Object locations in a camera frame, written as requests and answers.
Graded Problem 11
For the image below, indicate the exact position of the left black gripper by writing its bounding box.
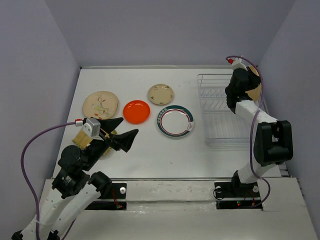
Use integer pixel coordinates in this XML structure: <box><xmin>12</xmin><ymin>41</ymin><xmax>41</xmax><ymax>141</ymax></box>
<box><xmin>83</xmin><ymin>116</ymin><xmax>140</xmax><ymax>170</ymax></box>

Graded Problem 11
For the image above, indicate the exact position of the plain tan plate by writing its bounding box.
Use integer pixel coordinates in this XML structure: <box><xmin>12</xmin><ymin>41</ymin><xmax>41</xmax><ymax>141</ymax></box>
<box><xmin>246</xmin><ymin>65</ymin><xmax>262</xmax><ymax>102</ymax></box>

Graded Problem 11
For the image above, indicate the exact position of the orange plate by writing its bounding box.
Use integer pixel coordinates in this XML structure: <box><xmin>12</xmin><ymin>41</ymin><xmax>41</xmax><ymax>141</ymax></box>
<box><xmin>122</xmin><ymin>100</ymin><xmax>151</xmax><ymax>124</ymax></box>

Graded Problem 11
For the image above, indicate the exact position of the beige bird pattern plate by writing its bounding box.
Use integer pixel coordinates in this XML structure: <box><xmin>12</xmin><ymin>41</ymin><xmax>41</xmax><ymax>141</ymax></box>
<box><xmin>82</xmin><ymin>91</ymin><xmax>119</xmax><ymax>120</ymax></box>

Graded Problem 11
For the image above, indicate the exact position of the yellow woven pattern plate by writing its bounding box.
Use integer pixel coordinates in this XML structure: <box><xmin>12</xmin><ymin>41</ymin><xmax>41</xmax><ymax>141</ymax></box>
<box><xmin>72</xmin><ymin>130</ymin><xmax>118</xmax><ymax>157</ymax></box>

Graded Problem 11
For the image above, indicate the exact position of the small cream plate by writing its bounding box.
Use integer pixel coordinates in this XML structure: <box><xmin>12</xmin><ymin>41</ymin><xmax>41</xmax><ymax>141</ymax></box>
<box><xmin>147</xmin><ymin>83</ymin><xmax>175</xmax><ymax>105</ymax></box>

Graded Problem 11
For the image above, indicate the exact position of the green rimmed white plate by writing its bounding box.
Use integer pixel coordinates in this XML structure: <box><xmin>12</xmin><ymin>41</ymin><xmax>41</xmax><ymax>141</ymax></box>
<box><xmin>156</xmin><ymin>105</ymin><xmax>195</xmax><ymax>138</ymax></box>

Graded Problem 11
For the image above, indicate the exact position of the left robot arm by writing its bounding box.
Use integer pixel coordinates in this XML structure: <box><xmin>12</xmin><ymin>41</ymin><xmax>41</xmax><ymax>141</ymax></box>
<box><xmin>11</xmin><ymin>117</ymin><xmax>139</xmax><ymax>240</ymax></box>

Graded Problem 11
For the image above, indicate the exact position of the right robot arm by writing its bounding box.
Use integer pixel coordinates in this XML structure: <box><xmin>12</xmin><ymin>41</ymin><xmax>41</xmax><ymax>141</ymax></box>
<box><xmin>225</xmin><ymin>68</ymin><xmax>294</xmax><ymax>196</ymax></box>

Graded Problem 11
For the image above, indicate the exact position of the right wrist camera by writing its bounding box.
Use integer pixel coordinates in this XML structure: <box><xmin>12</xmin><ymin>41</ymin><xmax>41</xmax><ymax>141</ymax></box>
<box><xmin>226</xmin><ymin>56</ymin><xmax>248</xmax><ymax>71</ymax></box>

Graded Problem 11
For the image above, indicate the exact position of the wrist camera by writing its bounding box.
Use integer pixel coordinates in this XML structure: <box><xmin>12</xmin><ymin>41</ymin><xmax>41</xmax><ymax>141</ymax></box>
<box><xmin>81</xmin><ymin>118</ymin><xmax>101</xmax><ymax>140</ymax></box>
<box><xmin>226</xmin><ymin>56</ymin><xmax>248</xmax><ymax>71</ymax></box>

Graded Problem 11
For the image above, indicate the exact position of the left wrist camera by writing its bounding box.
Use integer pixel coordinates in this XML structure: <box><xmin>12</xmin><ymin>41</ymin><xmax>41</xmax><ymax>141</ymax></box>
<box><xmin>81</xmin><ymin>118</ymin><xmax>101</xmax><ymax>140</ymax></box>

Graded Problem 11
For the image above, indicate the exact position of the white wire dish rack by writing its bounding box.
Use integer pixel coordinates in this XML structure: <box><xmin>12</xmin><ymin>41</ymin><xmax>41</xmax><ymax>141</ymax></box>
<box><xmin>197</xmin><ymin>73</ymin><xmax>250</xmax><ymax>146</ymax></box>

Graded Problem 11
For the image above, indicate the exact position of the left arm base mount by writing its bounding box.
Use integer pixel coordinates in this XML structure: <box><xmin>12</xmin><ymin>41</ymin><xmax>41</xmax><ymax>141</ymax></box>
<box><xmin>86</xmin><ymin>181</ymin><xmax>127</xmax><ymax>211</ymax></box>

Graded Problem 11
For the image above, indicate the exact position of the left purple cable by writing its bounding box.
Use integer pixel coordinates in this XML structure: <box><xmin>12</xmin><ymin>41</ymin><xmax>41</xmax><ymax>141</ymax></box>
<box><xmin>21</xmin><ymin>119</ymin><xmax>85</xmax><ymax>240</ymax></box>

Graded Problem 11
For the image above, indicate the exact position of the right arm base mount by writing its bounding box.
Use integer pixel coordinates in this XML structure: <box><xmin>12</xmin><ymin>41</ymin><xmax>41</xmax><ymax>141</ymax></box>
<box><xmin>212</xmin><ymin>181</ymin><xmax>263</xmax><ymax>210</ymax></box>

